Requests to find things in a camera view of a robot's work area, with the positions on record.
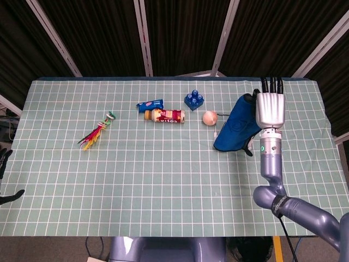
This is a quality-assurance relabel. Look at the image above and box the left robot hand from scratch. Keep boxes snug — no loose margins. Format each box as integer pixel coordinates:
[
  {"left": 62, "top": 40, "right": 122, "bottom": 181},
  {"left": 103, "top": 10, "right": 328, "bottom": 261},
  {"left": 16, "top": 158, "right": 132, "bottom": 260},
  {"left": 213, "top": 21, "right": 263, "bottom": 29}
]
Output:
[{"left": 0, "top": 149, "right": 25, "bottom": 206}]

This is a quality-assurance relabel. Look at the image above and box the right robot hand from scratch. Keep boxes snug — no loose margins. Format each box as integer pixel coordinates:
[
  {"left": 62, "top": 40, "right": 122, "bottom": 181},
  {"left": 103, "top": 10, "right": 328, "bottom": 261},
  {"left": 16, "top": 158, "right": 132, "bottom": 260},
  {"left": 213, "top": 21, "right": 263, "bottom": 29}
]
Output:
[{"left": 252, "top": 77, "right": 286, "bottom": 129}]

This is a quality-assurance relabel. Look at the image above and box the black and blue cloth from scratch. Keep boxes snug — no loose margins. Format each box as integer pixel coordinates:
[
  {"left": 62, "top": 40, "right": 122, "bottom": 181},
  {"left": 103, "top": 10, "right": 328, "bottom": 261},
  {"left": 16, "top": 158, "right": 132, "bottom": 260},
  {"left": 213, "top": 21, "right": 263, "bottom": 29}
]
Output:
[{"left": 213, "top": 94, "right": 262, "bottom": 157}]

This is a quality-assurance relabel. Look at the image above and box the green grid cutting mat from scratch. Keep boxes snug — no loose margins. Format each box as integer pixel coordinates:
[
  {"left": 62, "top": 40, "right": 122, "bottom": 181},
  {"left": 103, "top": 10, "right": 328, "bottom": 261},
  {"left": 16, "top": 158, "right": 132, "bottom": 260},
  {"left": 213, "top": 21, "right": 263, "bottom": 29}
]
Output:
[{"left": 0, "top": 79, "right": 349, "bottom": 237}]

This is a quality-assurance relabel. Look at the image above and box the peach ball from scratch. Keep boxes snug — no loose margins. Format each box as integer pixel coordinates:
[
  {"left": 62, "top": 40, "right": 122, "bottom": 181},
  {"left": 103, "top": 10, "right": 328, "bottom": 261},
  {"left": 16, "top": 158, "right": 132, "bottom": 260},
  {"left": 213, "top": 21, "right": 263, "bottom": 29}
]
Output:
[{"left": 202, "top": 110, "right": 219, "bottom": 126}]

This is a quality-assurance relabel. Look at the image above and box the blue building block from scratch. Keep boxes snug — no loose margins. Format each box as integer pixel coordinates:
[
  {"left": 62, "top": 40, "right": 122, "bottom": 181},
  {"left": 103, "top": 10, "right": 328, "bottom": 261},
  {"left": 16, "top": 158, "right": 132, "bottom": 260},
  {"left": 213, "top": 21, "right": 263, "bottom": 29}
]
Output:
[{"left": 183, "top": 89, "right": 206, "bottom": 112}]

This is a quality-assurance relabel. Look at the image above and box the colourful feather toy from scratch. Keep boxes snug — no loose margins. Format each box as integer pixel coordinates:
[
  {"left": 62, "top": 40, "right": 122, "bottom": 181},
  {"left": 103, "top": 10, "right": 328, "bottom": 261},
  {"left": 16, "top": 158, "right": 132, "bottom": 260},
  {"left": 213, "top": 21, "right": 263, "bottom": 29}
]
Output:
[{"left": 77, "top": 110, "right": 117, "bottom": 151}]

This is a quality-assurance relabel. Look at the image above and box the Costa coffee bottle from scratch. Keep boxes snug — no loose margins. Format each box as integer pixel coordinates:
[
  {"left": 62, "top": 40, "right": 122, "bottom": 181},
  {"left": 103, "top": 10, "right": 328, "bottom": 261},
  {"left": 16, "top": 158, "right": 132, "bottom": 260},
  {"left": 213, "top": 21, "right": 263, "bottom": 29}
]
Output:
[{"left": 144, "top": 108, "right": 186, "bottom": 124}]

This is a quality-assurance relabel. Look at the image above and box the blue snack packet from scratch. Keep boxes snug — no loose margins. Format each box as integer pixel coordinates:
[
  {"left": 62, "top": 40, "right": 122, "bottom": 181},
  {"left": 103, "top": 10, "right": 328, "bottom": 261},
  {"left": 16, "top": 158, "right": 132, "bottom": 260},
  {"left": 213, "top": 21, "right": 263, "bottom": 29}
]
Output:
[{"left": 136, "top": 98, "right": 165, "bottom": 112}]

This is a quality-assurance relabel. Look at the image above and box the grey robot torso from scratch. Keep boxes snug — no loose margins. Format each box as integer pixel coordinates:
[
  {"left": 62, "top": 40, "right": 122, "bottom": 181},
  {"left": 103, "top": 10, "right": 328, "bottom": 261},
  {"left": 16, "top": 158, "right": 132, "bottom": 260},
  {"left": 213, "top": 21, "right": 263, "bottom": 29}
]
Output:
[{"left": 109, "top": 236, "right": 227, "bottom": 262}]

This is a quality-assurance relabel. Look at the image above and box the metal wire rack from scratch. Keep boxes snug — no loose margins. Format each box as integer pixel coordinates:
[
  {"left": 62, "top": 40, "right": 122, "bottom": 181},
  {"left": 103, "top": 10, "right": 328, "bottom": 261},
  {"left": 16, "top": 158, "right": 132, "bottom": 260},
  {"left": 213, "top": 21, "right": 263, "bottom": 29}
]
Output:
[{"left": 213, "top": 111, "right": 254, "bottom": 152}]

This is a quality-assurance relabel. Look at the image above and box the white partition post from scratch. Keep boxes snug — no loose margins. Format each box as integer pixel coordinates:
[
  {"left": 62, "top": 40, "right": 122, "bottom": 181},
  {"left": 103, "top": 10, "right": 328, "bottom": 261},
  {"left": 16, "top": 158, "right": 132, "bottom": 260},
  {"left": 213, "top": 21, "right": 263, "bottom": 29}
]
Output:
[
  {"left": 290, "top": 12, "right": 349, "bottom": 79},
  {"left": 211, "top": 0, "right": 240, "bottom": 77},
  {"left": 26, "top": 0, "right": 82, "bottom": 78},
  {"left": 133, "top": 0, "right": 154, "bottom": 77}
]

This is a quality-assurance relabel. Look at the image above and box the blue floor cable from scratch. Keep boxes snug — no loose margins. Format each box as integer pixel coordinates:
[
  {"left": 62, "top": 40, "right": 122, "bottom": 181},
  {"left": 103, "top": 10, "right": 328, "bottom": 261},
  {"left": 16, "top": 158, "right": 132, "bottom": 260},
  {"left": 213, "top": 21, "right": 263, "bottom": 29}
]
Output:
[{"left": 85, "top": 236, "right": 105, "bottom": 258}]

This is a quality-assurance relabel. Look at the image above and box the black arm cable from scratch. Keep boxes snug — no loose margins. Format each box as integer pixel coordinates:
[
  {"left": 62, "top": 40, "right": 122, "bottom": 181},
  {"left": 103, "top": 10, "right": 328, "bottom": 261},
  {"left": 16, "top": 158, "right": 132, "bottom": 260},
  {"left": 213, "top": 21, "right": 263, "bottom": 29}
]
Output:
[{"left": 277, "top": 215, "right": 298, "bottom": 262}]

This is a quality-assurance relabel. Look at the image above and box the yellow post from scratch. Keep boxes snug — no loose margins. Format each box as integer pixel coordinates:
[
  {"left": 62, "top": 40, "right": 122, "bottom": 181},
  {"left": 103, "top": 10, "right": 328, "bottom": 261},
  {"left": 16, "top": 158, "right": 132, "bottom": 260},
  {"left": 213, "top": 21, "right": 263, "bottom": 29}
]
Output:
[{"left": 273, "top": 236, "right": 283, "bottom": 262}]

